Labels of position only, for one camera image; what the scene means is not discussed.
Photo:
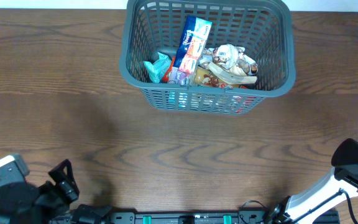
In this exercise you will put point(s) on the Kleenex tissue multipack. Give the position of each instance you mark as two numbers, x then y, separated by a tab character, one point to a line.
192	43

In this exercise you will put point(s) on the red orange pasta package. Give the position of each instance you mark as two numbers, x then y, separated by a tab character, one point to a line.
203	77

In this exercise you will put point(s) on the cream snack bag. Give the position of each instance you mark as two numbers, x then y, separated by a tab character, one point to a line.
206	58
247	64
224	66

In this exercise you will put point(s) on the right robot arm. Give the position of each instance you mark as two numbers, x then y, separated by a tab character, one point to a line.
338	185

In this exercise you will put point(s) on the white light-blue small packet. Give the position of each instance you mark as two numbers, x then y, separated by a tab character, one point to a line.
158	69

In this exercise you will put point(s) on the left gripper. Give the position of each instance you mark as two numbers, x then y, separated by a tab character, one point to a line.
59	203

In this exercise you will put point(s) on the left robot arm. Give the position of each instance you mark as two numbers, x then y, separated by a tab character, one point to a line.
23	202

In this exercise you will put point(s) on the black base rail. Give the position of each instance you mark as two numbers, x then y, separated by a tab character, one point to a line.
213	217

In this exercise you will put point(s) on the grey plastic lattice basket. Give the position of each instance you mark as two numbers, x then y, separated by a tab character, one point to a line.
262	28

